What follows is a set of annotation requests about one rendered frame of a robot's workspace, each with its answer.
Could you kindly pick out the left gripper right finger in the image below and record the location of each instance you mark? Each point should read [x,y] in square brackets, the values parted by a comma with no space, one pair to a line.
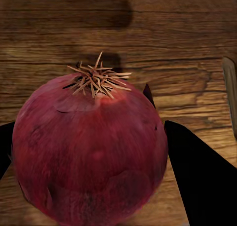
[207,182]

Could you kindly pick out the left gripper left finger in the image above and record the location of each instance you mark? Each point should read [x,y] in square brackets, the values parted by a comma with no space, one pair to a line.
[6,132]

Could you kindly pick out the cutting board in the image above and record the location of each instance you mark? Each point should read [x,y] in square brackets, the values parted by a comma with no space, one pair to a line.
[175,46]

